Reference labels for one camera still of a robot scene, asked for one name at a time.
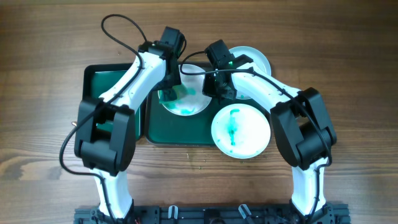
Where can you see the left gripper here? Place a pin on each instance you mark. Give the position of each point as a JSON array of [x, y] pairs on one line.
[[173, 79]]

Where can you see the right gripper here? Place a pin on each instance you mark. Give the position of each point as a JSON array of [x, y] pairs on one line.
[[207, 88]]

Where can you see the green yellow sponge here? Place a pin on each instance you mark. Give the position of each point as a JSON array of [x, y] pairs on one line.
[[173, 94]]

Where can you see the white plate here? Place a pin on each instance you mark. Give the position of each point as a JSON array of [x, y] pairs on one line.
[[240, 131], [255, 56], [190, 99]]

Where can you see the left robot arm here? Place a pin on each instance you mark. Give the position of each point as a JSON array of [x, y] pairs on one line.
[[105, 133]]

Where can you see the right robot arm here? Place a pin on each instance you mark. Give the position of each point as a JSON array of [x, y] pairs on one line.
[[303, 130]]

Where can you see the large dark serving tray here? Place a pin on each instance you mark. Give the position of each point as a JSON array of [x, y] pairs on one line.
[[167, 129]]

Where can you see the small black water tray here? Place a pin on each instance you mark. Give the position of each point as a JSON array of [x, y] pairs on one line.
[[100, 78]]

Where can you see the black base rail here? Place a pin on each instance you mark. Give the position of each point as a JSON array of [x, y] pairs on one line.
[[268, 214]]

